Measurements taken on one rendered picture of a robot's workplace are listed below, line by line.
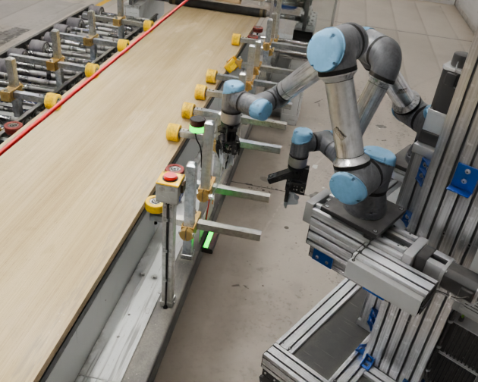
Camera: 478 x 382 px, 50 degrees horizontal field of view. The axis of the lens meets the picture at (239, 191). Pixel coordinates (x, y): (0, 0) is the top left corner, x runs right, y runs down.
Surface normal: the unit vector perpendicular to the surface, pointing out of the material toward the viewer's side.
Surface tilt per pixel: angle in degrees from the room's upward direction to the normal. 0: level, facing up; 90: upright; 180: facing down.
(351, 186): 97
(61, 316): 0
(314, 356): 0
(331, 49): 84
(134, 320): 0
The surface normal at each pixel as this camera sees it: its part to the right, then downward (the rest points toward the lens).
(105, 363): 0.09, -0.83
